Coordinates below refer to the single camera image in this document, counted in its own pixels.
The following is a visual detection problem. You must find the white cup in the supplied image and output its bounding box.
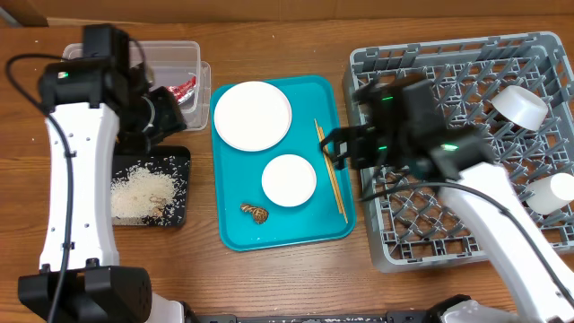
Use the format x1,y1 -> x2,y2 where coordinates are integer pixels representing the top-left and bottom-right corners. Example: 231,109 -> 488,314
526,173 -> 573,215

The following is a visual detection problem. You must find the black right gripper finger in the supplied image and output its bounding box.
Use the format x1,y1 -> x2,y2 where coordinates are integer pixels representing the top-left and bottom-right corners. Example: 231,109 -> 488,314
319,127 -> 353,155
328,142 -> 350,170

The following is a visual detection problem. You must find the wooden chopstick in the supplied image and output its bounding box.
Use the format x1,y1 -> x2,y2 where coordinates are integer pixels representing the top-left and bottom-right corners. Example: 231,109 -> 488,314
314,119 -> 348,223
323,146 -> 349,223

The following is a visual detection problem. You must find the clear plastic bin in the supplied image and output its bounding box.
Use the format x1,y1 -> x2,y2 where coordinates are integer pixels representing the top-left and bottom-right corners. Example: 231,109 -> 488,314
61,39 -> 212,132

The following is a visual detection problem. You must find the spilled white rice pile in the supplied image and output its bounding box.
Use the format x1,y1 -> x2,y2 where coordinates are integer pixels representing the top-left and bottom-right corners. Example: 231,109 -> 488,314
110,154 -> 190,225

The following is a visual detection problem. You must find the pink bowl with rice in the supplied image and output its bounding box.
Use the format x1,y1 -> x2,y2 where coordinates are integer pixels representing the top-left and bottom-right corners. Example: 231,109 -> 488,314
261,154 -> 317,207

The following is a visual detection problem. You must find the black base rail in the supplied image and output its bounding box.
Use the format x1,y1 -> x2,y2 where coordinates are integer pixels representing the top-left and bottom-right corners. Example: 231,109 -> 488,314
178,294 -> 535,323

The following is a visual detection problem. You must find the red snack wrapper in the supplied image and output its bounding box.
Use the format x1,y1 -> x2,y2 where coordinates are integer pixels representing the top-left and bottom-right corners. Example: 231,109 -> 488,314
167,76 -> 196,105

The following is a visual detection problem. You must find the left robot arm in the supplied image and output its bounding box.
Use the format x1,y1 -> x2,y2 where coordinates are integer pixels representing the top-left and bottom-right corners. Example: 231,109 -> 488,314
18,56 -> 196,322

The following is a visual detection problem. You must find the brown food scrap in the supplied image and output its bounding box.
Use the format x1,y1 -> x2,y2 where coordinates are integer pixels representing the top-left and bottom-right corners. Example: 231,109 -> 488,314
240,204 -> 269,224

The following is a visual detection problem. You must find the black waste tray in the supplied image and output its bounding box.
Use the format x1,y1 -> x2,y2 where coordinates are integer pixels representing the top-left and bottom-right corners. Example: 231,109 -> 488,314
109,144 -> 192,228

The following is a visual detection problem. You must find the grey bowl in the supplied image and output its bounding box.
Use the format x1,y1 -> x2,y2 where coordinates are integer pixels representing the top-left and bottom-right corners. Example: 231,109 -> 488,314
491,85 -> 548,131

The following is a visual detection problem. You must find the teal serving tray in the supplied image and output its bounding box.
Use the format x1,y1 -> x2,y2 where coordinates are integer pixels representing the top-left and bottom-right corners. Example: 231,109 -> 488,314
212,75 -> 357,251

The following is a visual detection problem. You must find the wooden chopstick right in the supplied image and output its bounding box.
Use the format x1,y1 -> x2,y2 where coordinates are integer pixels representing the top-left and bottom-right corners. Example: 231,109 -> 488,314
323,146 -> 349,223

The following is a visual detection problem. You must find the pink round plate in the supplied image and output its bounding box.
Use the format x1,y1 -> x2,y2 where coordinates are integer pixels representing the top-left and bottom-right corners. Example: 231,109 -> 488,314
213,81 -> 292,152

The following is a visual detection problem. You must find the grey dish rack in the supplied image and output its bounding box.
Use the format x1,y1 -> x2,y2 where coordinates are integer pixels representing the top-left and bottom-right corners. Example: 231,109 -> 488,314
344,31 -> 573,273

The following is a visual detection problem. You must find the wooden chopstick left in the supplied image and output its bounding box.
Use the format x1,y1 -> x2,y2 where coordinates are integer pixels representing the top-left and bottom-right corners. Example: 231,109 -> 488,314
314,119 -> 348,223

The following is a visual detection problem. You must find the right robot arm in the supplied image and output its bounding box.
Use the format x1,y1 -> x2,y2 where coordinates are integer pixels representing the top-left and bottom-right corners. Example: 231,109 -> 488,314
319,74 -> 573,322

